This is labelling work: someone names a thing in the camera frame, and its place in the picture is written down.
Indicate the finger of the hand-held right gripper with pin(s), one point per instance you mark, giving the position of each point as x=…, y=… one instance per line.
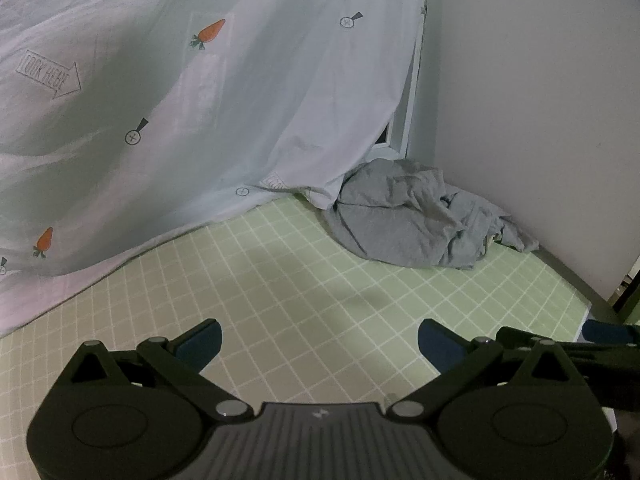
x=605, y=330
x=595, y=354

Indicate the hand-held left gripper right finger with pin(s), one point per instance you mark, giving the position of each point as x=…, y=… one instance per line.
x=440, y=342

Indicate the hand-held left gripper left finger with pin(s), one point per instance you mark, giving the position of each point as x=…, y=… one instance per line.
x=202, y=342

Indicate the grey garment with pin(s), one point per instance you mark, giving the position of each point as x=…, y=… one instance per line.
x=400, y=220

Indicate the dark furniture edge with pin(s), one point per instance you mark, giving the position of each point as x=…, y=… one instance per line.
x=627, y=300

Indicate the green checked bed sheet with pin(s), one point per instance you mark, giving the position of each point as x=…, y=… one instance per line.
x=300, y=300

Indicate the white carrot-print sheet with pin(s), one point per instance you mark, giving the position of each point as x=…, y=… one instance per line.
x=250, y=110

